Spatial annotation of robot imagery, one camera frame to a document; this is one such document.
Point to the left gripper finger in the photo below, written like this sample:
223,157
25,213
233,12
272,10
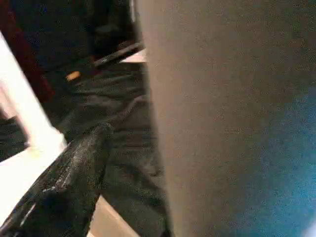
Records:
69,177

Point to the small yellow label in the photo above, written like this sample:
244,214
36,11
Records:
73,75

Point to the white plastic table leg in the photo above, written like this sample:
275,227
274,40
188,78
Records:
222,111

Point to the black work mat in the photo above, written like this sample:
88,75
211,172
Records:
123,111

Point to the white flat board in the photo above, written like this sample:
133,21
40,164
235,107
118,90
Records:
138,56

